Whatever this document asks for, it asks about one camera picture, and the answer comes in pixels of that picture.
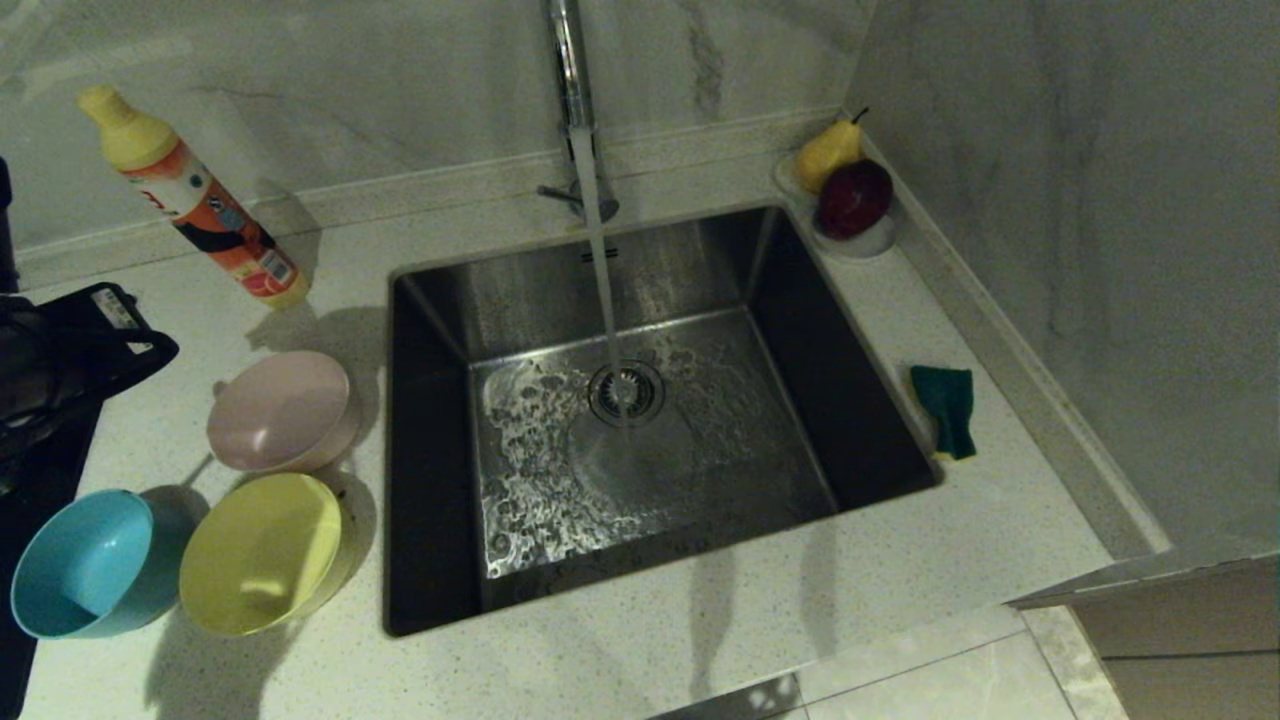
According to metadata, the round metal drain strainer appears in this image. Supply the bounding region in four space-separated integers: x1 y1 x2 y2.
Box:
588 360 667 429

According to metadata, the chrome faucet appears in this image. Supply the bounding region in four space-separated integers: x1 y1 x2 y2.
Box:
537 0 621 224

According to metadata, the yellow pear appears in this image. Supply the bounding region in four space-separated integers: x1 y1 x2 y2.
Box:
795 106 869 193

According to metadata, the dark red apple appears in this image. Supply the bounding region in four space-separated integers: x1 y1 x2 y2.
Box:
815 158 895 241

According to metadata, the blue plastic bowl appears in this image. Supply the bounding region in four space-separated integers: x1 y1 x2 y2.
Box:
10 489 191 641

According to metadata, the yellow green sponge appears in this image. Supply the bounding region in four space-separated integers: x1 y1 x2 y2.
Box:
908 365 977 461

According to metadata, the pink plastic bowl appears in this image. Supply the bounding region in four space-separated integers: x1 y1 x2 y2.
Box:
206 350 361 474

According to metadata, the orange dish soap bottle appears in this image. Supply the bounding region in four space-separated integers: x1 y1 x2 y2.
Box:
77 85 313 309

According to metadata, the stainless steel sink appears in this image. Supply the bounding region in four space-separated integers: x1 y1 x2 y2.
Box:
383 205 943 638

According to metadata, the small white dish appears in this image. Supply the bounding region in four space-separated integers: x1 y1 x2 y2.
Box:
773 150 899 261

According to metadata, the yellow plastic bowl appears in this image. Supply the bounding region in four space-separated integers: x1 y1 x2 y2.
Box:
179 473 357 638

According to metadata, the black induction cooktop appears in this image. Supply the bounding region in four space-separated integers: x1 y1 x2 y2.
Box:
0 400 101 720

